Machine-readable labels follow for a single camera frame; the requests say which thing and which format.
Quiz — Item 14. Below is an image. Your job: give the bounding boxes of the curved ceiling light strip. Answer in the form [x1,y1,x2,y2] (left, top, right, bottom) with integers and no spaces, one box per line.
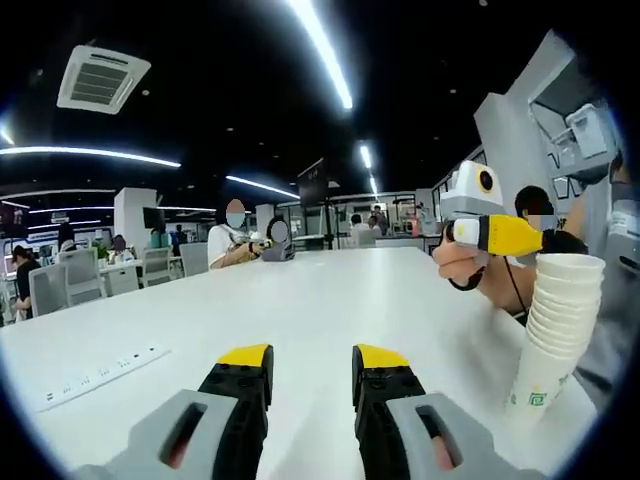
[0,145,182,169]

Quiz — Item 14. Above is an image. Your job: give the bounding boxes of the white tall panel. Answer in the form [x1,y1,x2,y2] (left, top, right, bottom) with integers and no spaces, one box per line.
[473,94,551,221]

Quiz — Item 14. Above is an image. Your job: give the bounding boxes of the stack of nested paper cups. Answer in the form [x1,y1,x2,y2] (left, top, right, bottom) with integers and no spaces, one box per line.
[502,253,607,427]

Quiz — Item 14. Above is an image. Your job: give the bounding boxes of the white table power strip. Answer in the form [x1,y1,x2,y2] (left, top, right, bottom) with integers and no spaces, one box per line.
[37,342,172,414]

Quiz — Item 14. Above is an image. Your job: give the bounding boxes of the row of white storage boxes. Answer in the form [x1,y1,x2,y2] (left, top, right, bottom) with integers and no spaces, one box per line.
[549,102,620,169]

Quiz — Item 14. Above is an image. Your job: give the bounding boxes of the white mesh office chair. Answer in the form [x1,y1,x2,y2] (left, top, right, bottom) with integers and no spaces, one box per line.
[140,246,174,287]
[28,263,70,318]
[178,242,210,277]
[58,248,107,305]

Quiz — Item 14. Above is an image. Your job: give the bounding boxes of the person's torso grey shirt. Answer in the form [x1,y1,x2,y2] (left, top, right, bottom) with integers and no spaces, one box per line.
[573,154,634,401]

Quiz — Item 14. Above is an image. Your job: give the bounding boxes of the long ceiling light strip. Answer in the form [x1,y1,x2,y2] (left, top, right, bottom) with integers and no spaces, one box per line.
[286,0,354,111]

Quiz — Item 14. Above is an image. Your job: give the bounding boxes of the white table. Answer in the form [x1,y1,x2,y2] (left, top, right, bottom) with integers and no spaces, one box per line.
[0,245,599,480]

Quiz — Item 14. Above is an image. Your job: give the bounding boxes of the segmented ceiling light strip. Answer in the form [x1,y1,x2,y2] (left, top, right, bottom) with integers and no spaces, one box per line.
[359,141,380,197]

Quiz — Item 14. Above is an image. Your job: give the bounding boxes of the dark red hanging display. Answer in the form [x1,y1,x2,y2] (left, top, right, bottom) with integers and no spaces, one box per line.
[0,201,30,237]

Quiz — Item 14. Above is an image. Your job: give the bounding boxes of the ceiling air conditioner unit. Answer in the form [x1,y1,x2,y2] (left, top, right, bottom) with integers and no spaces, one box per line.
[56,44,153,117]

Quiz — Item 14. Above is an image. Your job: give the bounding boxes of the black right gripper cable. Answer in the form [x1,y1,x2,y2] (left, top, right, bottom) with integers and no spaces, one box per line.
[501,254,530,317]

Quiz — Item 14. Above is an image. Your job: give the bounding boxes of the person's right hand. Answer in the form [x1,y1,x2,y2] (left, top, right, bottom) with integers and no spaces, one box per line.
[432,219,490,294]

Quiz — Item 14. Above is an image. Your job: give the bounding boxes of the black hanging display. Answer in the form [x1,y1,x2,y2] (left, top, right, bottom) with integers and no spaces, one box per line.
[297,158,330,206]

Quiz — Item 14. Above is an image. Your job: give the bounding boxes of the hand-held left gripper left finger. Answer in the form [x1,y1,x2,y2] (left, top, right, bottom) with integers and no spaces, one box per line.
[74,343,275,480]

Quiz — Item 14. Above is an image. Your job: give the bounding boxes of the white chest-worn device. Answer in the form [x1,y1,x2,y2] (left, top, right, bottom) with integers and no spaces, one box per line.
[605,197,637,284]

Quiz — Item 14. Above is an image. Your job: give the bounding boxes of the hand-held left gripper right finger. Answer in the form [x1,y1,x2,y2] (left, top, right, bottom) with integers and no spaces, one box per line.
[351,343,546,480]

